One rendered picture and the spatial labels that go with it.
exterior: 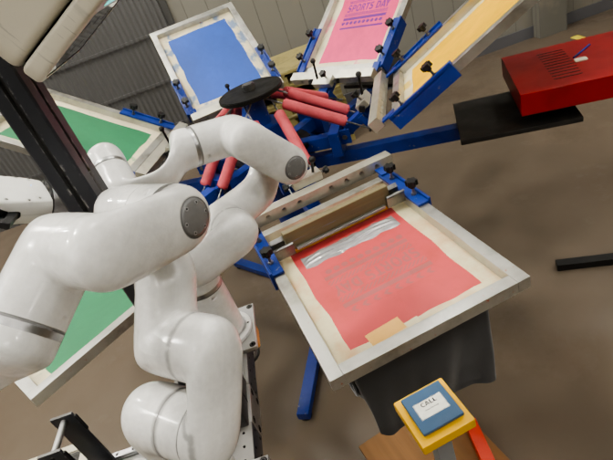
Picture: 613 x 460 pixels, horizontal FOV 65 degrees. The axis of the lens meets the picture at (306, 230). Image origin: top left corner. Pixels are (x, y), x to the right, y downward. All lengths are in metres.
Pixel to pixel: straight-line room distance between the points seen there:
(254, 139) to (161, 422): 0.54
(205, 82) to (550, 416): 2.53
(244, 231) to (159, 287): 0.36
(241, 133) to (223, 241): 0.22
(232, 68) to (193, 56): 0.29
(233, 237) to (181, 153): 0.20
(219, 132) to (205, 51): 2.37
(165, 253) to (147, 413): 0.24
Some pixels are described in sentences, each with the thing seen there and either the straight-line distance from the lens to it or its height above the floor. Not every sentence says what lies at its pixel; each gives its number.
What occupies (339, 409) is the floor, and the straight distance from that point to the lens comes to 2.42.
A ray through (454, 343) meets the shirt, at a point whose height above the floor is 0.78.
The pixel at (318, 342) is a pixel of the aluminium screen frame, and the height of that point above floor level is 0.99.
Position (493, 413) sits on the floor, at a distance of 2.30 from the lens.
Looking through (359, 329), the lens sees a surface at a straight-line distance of 1.36.
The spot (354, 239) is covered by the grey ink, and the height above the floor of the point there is 0.96.
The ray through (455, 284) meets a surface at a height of 0.96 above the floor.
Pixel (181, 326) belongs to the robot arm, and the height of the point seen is 1.54.
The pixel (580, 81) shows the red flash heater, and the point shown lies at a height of 1.10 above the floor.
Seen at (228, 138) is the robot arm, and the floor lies 1.60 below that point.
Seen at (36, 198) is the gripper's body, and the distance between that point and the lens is 0.97.
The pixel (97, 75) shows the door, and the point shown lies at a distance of 5.50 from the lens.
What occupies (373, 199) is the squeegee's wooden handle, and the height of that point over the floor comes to 1.03.
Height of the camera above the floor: 1.92
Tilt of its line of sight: 32 degrees down
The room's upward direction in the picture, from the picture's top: 21 degrees counter-clockwise
